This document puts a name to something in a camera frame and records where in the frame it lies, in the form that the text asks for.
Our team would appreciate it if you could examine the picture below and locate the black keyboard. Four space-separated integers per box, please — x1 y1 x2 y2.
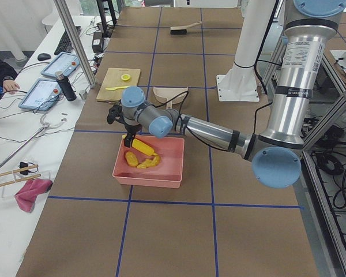
54 31 73 55

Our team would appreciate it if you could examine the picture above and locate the lower teach pendant tablet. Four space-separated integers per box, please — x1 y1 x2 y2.
18 78 62 111

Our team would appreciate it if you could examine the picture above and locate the beige hand brush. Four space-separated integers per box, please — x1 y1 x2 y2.
170 21 202 35

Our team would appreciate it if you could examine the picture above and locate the yellow plastic knife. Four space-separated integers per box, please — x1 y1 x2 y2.
105 85 131 91

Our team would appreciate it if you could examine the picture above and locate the toy ginger root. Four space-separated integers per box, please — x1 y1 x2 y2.
137 155 161 169

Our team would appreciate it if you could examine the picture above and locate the aluminium frame post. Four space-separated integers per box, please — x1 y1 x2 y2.
54 0 97 88

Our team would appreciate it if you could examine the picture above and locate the toy potato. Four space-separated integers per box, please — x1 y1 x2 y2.
125 151 139 167

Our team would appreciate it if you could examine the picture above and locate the person hand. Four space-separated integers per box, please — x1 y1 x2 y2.
3 80 20 94

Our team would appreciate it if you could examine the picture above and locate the upper teach pendant tablet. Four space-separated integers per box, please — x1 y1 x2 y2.
40 52 80 78

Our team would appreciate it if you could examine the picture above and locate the black computer mouse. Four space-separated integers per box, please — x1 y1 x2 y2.
37 53 51 62

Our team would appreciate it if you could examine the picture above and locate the wooden chopstick pair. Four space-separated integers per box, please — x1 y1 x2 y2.
0 164 41 188

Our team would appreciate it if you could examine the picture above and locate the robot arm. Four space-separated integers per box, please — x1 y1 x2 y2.
117 1 346 188

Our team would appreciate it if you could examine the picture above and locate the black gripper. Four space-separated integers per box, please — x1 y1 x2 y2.
122 114 142 148

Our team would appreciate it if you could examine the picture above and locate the yellow lemon slice toy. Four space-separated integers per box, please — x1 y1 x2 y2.
121 73 131 82

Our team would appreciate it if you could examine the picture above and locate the black water bottle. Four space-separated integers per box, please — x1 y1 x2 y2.
55 71 77 102

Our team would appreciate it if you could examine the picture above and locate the teach pendant tablet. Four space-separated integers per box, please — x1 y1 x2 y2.
40 52 80 78
18 78 62 111

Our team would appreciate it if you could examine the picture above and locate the beige plastic dustpan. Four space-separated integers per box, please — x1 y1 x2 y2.
153 87 189 108

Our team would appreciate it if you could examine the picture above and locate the yellow toy corn cob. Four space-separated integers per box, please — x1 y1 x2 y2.
131 138 157 156

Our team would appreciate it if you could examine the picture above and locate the metal rod tool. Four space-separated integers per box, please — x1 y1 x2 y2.
0 112 67 177

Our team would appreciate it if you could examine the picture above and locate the pink cloth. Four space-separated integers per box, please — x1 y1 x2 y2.
14 178 53 213

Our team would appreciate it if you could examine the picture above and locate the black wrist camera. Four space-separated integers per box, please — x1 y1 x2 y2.
106 104 124 125

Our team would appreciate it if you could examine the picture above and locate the pink plastic bin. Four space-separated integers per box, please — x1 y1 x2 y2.
112 136 185 188

